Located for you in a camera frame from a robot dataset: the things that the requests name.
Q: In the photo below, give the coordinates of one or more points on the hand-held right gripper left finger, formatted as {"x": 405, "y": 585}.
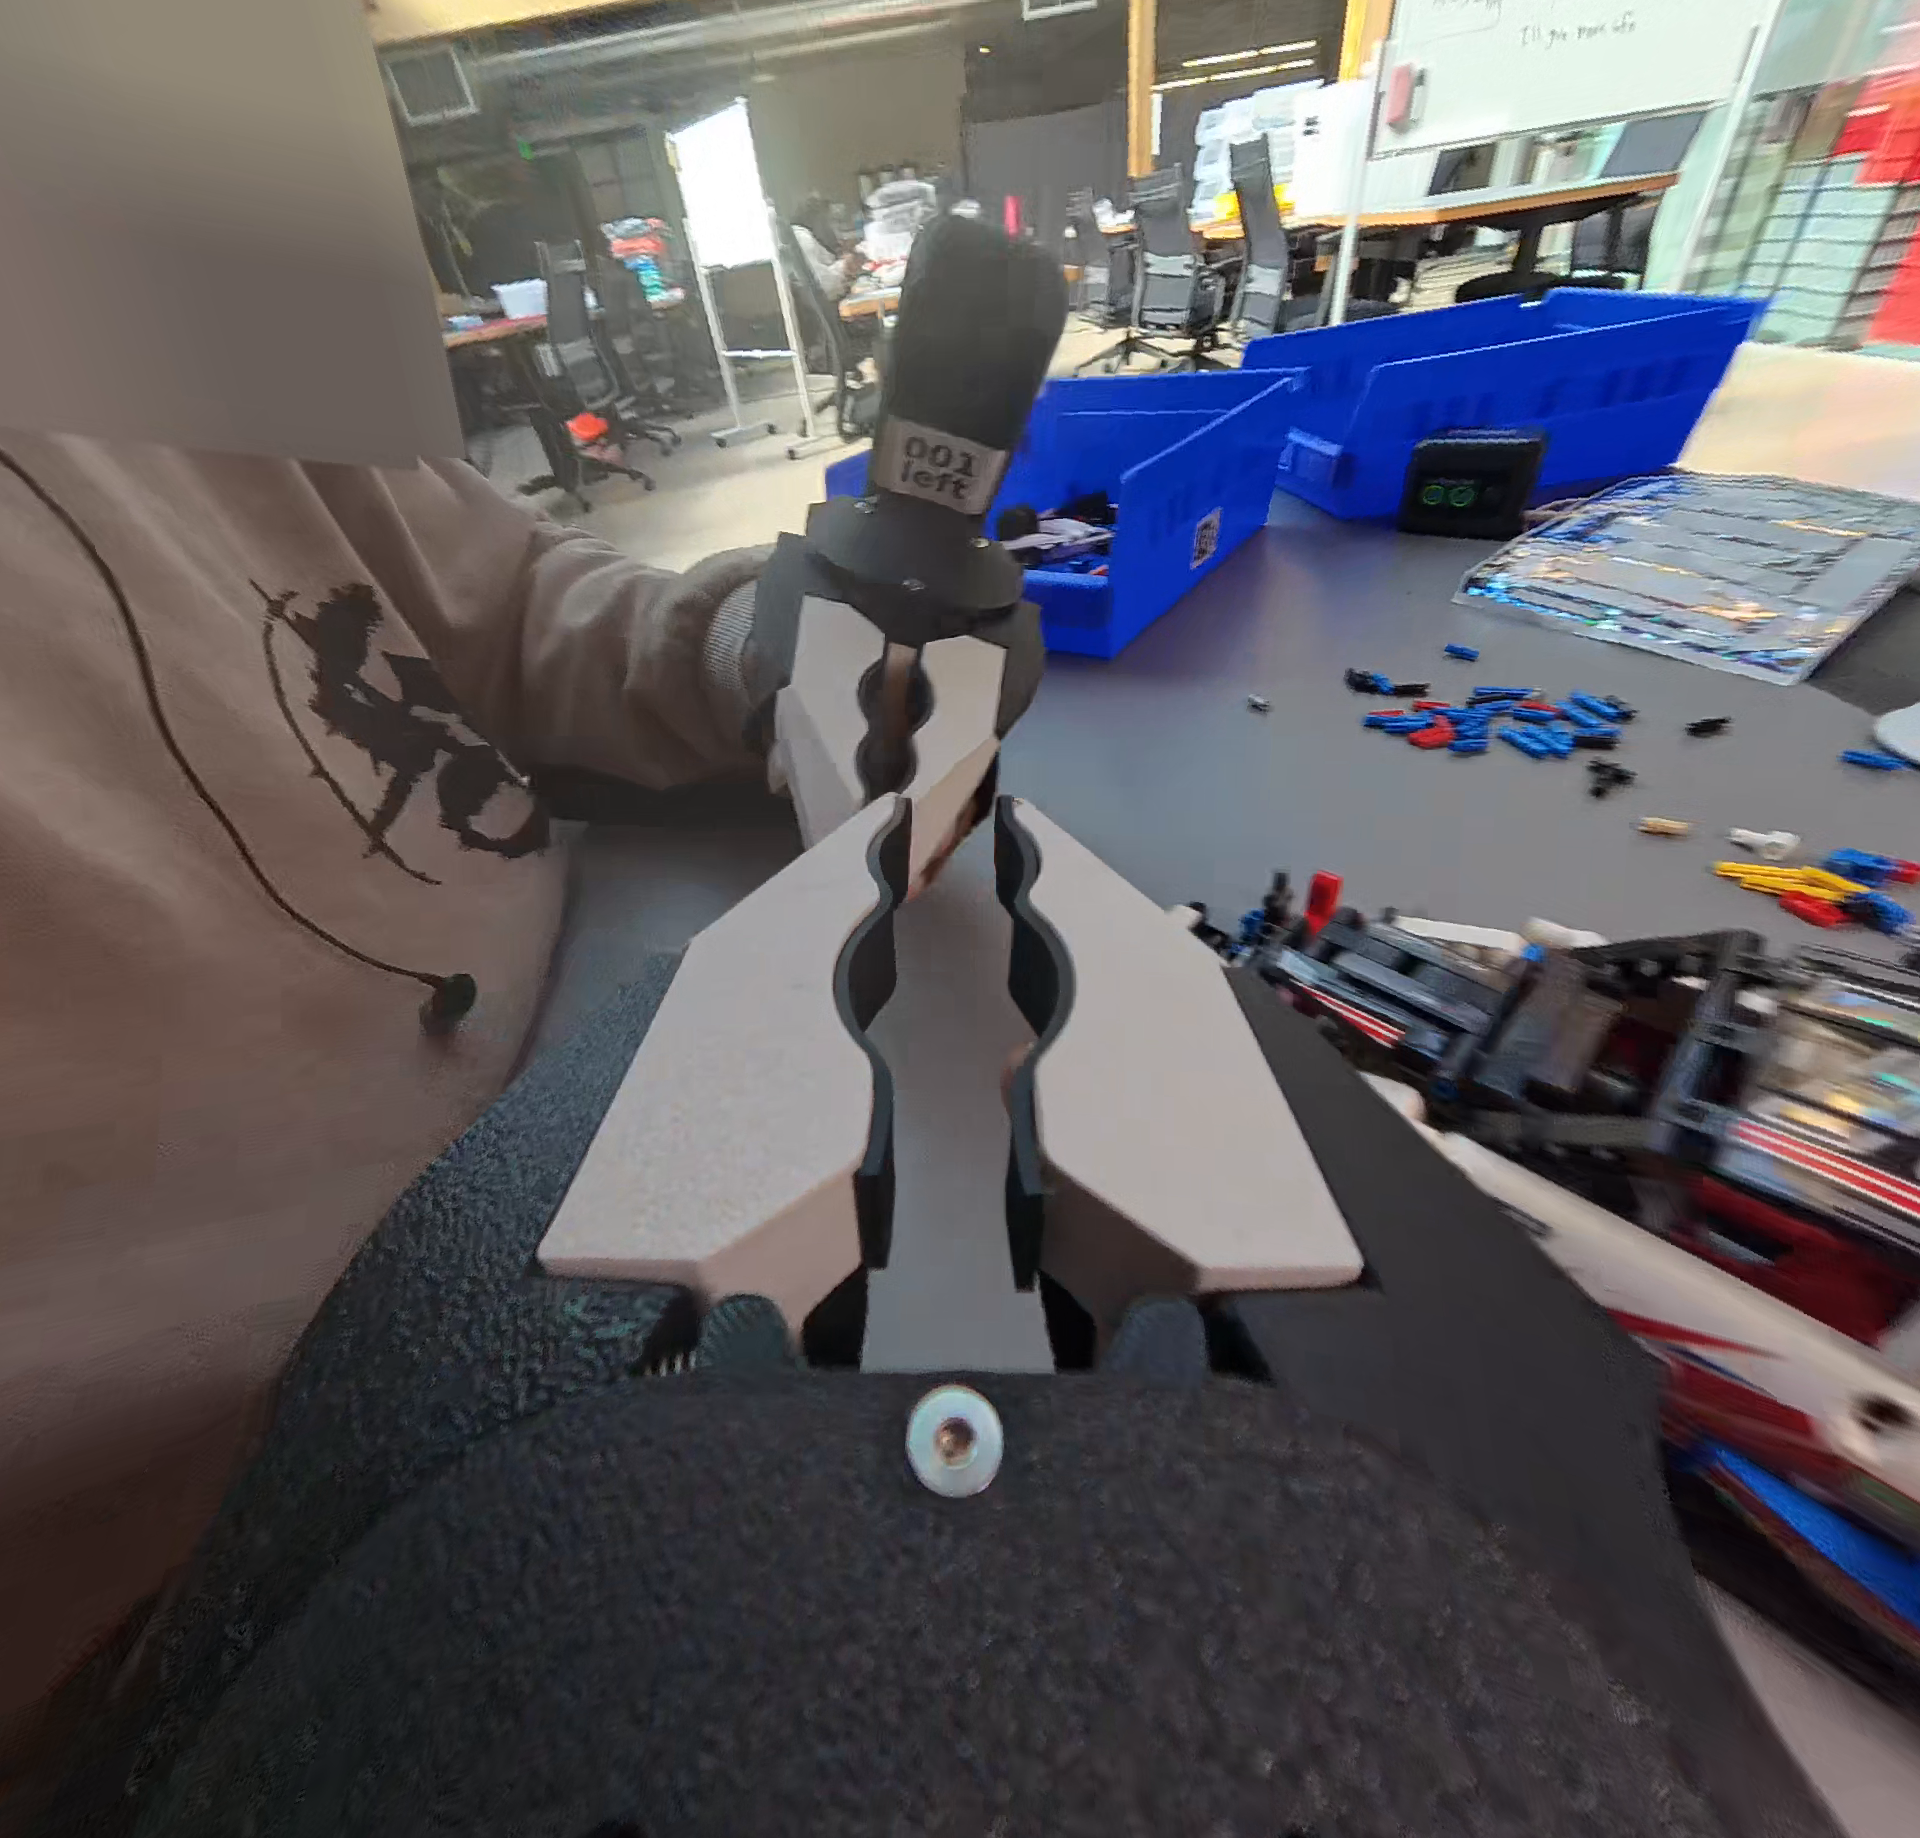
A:
{"x": 720, "y": 1103}

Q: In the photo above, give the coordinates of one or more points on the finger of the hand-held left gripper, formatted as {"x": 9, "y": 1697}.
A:
{"x": 961, "y": 729}
{"x": 816, "y": 713}

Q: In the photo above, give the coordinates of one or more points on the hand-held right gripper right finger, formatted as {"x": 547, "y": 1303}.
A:
{"x": 1186, "y": 1119}

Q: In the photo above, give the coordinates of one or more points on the person's left forearm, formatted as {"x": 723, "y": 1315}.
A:
{"x": 600, "y": 638}

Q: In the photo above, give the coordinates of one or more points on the black office chair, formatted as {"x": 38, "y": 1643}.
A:
{"x": 570, "y": 324}
{"x": 1260, "y": 219}
{"x": 1162, "y": 240}

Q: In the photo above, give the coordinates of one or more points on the assorted brick parts heap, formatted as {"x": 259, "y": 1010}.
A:
{"x": 1071, "y": 529}

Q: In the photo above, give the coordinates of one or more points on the blue storage bin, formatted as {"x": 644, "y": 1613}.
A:
{"x": 1156, "y": 548}
{"x": 1575, "y": 384}

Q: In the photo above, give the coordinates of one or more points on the small whiteboard on easel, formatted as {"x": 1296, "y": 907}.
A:
{"x": 720, "y": 189}

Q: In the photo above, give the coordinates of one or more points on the toy brick race car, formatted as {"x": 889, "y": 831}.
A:
{"x": 1650, "y": 1059}

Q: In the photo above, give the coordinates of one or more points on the pile of blue brick pins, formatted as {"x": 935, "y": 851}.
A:
{"x": 1515, "y": 735}

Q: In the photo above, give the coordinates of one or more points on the black box with green lights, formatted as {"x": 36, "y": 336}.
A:
{"x": 1471, "y": 485}

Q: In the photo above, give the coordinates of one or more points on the black brick connector piece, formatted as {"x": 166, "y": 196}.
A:
{"x": 1607, "y": 777}

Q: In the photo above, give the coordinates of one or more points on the long wooden table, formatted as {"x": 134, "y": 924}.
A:
{"x": 1501, "y": 200}

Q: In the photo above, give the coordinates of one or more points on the person's beige sweatshirt torso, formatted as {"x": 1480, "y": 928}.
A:
{"x": 151, "y": 969}

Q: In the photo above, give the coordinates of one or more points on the small white brick connector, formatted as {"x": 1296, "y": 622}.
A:
{"x": 1761, "y": 840}

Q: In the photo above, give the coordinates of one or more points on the pile of mixed colour bricks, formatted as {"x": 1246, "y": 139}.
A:
{"x": 1800, "y": 878}

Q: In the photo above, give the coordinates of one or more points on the large whiteboard with writing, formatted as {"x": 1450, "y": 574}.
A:
{"x": 1575, "y": 40}

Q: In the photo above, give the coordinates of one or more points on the holographic sticker sheet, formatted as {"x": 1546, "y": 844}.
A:
{"x": 1696, "y": 578}

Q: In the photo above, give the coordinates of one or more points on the white book stand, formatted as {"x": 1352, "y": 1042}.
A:
{"x": 1897, "y": 735}

